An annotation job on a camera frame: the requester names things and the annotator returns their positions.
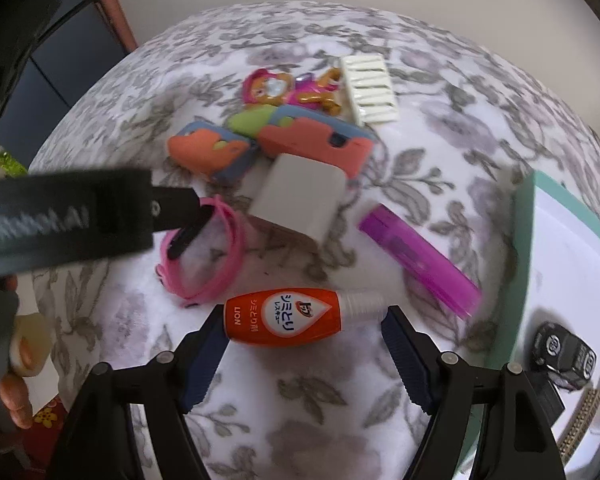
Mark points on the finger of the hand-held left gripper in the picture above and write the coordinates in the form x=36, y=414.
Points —
x=180, y=207

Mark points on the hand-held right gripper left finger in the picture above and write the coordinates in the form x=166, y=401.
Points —
x=205, y=360

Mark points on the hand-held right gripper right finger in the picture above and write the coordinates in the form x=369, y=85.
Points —
x=407, y=360

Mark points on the pink wrist watch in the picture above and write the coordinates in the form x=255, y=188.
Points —
x=167, y=265

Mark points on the small coral blue toy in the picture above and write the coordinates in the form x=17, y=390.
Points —
x=200, y=150

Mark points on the orange stain remover bottle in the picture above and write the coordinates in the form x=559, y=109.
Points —
x=280, y=315

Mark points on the purple lighter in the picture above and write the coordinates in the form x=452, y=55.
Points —
x=405, y=247

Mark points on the white plug charger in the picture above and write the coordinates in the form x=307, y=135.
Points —
x=300, y=195

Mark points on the large coral blue toy knife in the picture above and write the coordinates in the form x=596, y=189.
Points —
x=310, y=142

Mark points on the black toy car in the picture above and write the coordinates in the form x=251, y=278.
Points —
x=562, y=355

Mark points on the gold striped small box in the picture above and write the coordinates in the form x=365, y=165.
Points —
x=582, y=420

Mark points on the teal tray with white inside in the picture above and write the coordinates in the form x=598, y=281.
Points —
x=570, y=270

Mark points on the person's left hand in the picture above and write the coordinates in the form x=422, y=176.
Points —
x=27, y=350

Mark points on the yellow green plastic item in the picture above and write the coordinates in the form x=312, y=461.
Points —
x=7, y=161

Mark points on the dark blue cabinet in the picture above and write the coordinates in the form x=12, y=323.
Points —
x=50, y=75

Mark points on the salmon wooden board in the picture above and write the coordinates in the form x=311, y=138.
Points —
x=117, y=22

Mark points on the white ribbed plastic clip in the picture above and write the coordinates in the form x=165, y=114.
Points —
x=367, y=90

